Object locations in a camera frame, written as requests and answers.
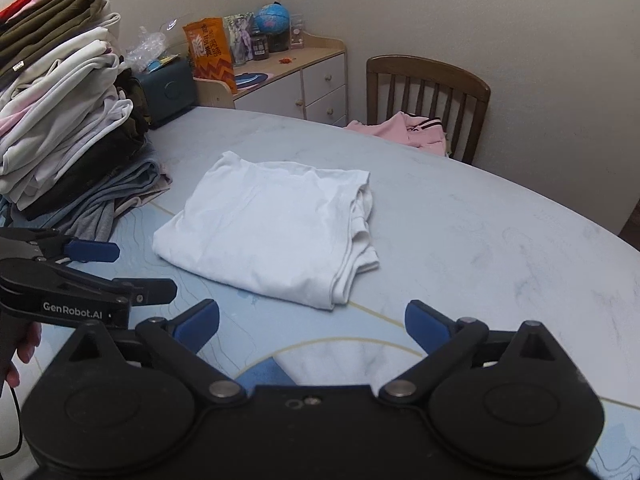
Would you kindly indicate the white drawer cabinet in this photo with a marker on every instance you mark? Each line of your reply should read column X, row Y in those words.
column 308, row 83

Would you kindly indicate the blue globe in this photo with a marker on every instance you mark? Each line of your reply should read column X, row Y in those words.
column 273, row 19

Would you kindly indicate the grey folded garment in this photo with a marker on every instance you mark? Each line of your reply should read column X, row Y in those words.
column 93, row 214

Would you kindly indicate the brown wooden chair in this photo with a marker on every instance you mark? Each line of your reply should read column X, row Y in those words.
column 433, row 89

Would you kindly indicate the stack of folded clothes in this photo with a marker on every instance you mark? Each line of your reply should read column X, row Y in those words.
column 67, row 122

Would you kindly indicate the person's left hand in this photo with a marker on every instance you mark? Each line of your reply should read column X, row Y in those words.
column 25, row 351

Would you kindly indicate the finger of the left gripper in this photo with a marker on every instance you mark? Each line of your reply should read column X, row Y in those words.
column 86, row 290
column 60, row 248

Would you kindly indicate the orange snack bag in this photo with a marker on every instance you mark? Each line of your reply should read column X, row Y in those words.
column 210, row 54

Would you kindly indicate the dark teal box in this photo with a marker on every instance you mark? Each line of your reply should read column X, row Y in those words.
column 168, row 92

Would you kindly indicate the pink garment on chair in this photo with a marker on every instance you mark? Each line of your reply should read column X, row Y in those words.
column 425, row 134

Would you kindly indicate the clear plastic bag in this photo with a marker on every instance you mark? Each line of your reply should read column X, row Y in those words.
column 153, row 50

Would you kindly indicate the white pink printed t-shirt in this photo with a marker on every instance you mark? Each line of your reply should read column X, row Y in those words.
column 278, row 229

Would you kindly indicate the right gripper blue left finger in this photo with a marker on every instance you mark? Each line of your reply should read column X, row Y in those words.
column 174, row 346

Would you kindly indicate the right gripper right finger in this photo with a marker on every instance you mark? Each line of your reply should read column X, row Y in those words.
column 448, row 344

